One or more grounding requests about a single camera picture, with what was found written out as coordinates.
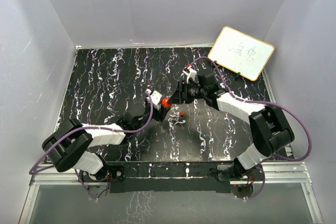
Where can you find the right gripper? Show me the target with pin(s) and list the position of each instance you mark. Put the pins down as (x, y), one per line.
(177, 97)

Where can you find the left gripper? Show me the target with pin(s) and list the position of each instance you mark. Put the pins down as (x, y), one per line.
(160, 113)

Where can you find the orange earbud charging case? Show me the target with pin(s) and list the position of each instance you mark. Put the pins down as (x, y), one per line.
(165, 102)

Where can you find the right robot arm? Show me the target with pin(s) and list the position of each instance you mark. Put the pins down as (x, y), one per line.
(269, 127)

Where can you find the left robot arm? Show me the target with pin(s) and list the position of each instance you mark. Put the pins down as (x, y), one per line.
(72, 151)

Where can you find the black base bar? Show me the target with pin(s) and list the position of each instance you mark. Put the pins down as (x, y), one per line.
(127, 177)

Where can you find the small whiteboard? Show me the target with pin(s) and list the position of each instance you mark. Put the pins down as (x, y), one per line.
(241, 53)

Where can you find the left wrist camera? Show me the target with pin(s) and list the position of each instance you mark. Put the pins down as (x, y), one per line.
(156, 98)

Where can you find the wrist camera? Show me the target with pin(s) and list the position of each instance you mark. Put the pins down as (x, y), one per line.
(156, 98)
(190, 73)

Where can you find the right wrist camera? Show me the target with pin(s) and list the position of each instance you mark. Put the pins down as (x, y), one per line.
(190, 73)

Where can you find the aluminium rail frame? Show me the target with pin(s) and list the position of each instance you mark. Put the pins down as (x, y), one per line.
(103, 85)

